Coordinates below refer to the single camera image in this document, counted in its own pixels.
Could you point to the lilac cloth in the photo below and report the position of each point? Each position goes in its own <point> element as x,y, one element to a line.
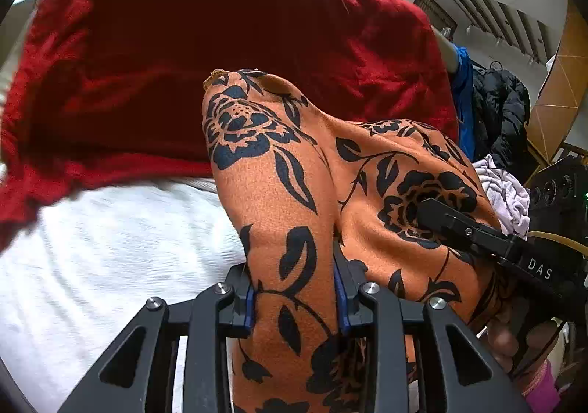
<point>505,197</point>

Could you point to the white fuzzy cloth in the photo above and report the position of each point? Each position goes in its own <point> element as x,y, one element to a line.
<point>115,266</point>

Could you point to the blue garment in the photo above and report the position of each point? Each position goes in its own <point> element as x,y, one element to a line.
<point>465,110</point>

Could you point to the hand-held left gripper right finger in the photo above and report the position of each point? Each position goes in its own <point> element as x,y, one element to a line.
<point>341,302</point>

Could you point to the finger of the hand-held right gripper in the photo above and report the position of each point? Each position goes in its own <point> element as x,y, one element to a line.
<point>459,229</point>

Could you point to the orange black floral garment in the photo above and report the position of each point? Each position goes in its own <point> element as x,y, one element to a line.
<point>294,192</point>

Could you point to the framed wall picture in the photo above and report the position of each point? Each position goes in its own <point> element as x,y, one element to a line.
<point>435,11</point>

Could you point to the person's right hand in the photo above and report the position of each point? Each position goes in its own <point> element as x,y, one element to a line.
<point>500,335</point>

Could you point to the red knit garment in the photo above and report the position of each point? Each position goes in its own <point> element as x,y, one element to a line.
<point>206,41</point>

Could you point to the wooden furniture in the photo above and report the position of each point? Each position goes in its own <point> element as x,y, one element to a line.
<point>558,87</point>

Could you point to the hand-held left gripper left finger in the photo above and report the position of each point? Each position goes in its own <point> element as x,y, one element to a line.
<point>249,307</point>

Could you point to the black puffer jacket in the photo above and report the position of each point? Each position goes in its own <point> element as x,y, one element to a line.
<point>500,110</point>

